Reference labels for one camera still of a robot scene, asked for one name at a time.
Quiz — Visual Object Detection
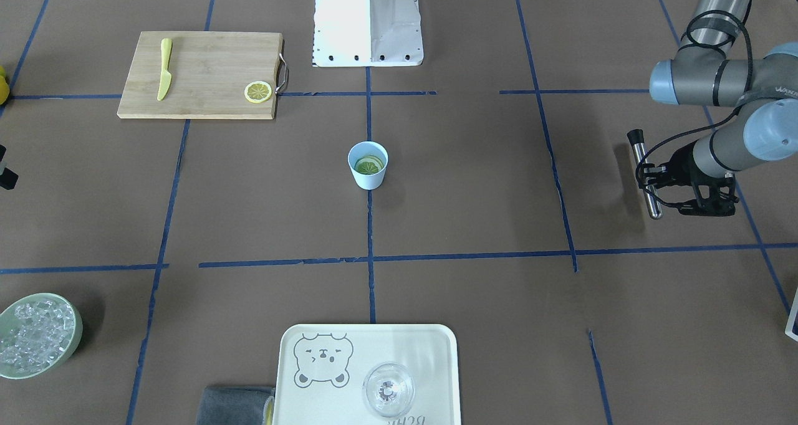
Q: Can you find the bamboo cutting board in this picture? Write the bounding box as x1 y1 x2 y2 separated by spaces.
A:
117 31 287 120

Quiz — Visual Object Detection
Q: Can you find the clear wine glass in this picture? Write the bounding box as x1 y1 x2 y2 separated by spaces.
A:
362 362 415 419

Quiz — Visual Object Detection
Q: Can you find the steel muddler black tip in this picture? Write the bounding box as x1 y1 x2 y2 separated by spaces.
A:
627 129 662 220

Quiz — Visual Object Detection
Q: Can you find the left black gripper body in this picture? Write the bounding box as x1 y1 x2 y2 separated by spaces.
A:
662 141 709 189

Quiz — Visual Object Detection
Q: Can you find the light blue cup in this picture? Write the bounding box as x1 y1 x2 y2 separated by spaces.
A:
347 141 390 190

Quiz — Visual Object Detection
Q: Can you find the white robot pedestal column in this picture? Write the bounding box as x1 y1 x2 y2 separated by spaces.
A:
312 0 425 68

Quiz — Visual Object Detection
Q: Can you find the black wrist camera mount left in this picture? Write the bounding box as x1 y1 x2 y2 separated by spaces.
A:
676 172 740 217

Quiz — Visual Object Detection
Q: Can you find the yellow plastic knife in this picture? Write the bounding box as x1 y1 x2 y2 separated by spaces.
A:
156 37 172 102

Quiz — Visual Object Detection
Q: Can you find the cream serving tray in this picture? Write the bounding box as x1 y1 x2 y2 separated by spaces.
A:
272 325 462 424

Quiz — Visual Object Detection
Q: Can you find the yellow lemon slice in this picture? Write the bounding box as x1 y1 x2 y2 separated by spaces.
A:
354 155 385 176

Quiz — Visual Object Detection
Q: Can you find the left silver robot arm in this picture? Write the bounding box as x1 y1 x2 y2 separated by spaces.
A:
635 0 796 190

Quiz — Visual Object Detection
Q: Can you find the dark grey folded cloth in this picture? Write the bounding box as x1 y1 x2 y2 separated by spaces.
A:
196 386 276 424

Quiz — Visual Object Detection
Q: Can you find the green bowl of ice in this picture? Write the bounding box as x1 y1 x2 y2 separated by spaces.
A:
1 294 83 380

